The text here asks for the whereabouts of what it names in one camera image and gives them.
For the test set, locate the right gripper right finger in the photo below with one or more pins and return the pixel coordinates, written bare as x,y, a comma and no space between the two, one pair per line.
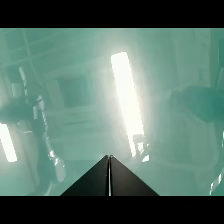
126,182

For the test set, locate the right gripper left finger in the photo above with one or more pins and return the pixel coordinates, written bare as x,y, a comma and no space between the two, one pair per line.
95,181

